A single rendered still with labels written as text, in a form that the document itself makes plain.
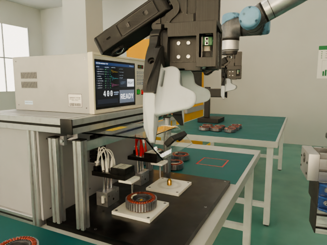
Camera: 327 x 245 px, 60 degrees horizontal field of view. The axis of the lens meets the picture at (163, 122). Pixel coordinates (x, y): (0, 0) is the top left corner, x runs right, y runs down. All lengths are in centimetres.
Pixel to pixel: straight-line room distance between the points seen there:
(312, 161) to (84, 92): 78
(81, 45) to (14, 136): 411
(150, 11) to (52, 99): 78
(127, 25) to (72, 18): 491
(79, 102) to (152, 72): 71
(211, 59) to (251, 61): 591
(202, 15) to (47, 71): 82
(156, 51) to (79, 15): 488
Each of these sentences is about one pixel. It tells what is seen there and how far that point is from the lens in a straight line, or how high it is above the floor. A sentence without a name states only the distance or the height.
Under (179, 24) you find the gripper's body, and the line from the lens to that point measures 35.
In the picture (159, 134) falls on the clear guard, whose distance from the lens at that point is 87.
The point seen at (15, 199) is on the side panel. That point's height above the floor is 82.
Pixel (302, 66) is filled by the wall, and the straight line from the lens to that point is 616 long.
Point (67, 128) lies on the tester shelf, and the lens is 87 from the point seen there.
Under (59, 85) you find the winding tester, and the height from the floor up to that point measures 121.
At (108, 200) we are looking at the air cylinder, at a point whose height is 79.
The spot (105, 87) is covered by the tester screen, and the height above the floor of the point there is 120.
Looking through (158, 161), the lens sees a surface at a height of 88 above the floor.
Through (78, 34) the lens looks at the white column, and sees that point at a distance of 517.
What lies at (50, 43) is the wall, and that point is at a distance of 906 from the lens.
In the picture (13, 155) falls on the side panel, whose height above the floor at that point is 97.
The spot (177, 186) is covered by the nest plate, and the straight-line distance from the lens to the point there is 123.
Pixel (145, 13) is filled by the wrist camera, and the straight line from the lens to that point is 38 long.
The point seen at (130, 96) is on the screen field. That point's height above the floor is 117.
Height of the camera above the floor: 122
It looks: 8 degrees down
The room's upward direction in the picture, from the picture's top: straight up
